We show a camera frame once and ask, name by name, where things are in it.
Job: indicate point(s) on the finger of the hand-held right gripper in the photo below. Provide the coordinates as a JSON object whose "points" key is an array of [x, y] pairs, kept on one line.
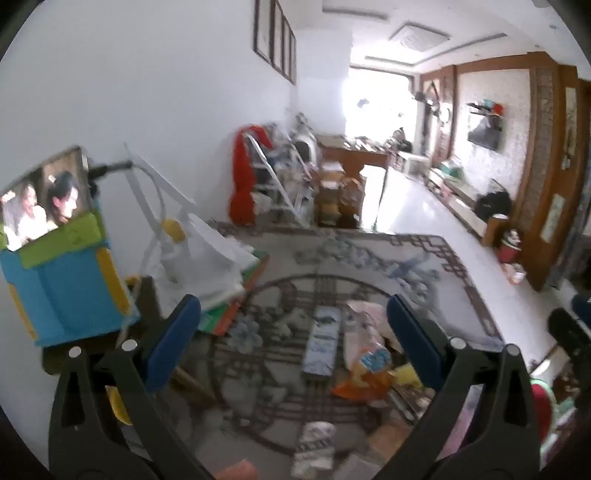
{"points": [[582, 304], [568, 332]]}

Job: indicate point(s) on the stack of books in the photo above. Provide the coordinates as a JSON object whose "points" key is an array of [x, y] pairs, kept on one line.
{"points": [[231, 304]]}

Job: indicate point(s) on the white blue milk carton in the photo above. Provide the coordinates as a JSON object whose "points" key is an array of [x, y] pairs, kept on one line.
{"points": [[314, 447]]}

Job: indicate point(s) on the tan cardboard piece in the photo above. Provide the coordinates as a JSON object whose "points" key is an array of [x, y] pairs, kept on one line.
{"points": [[390, 438]]}

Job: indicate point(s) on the framed wall picture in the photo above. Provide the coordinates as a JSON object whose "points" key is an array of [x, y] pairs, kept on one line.
{"points": [[262, 32], [286, 50], [277, 41], [292, 60]]}

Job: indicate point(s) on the wall shelf with colourful items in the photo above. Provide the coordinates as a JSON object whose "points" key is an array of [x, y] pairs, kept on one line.
{"points": [[487, 108]]}

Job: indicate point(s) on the smartphone with lit screen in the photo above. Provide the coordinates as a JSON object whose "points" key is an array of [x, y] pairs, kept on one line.
{"points": [[46, 198]]}

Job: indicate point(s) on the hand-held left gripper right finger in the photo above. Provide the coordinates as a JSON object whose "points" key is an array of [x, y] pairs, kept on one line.
{"points": [[413, 341]]}

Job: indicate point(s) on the black bag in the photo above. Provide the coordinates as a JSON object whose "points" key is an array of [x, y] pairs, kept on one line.
{"points": [[493, 205]]}

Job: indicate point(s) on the small red bin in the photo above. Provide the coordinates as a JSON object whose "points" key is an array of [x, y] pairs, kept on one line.
{"points": [[509, 251]]}

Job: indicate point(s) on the square ceiling light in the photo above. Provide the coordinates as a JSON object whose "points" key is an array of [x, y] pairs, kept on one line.
{"points": [[418, 37]]}

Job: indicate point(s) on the white low cabinet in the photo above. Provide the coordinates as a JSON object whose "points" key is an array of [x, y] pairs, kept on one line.
{"points": [[411, 164]]}

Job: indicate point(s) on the low television cabinet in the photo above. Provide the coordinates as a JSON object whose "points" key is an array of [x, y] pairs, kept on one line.
{"points": [[457, 194]]}

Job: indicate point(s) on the metal storage rack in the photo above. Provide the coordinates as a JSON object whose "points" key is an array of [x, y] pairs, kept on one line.
{"points": [[286, 184]]}

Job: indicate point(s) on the wall-mounted television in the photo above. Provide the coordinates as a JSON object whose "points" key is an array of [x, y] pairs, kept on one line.
{"points": [[485, 134]]}

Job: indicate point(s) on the white paper wall sheet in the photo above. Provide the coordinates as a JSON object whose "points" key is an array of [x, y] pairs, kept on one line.
{"points": [[553, 217]]}

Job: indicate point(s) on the red cloth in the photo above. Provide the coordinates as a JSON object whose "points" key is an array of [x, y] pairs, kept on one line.
{"points": [[242, 184]]}

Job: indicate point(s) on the orange snack bag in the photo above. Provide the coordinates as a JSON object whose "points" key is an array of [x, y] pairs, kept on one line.
{"points": [[364, 383]]}

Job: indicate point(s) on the red bin with green rim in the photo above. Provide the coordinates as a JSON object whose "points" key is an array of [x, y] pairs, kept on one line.
{"points": [[542, 415]]}

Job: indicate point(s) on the yellow cardboard box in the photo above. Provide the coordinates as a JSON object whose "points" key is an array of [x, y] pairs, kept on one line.
{"points": [[406, 374]]}

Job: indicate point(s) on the wooden lattice partition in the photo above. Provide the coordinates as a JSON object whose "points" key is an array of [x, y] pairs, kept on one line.
{"points": [[540, 161]]}

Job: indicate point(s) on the yellow plastic item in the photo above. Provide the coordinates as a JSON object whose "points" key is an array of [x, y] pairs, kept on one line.
{"points": [[117, 406]]}

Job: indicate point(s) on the white blue printed carton box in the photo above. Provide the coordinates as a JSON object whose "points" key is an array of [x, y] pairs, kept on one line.
{"points": [[323, 341]]}

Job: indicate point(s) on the small wooden box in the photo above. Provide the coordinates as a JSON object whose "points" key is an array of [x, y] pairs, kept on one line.
{"points": [[494, 228]]}

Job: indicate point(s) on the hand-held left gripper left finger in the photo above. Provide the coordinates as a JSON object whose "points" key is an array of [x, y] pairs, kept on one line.
{"points": [[173, 341]]}

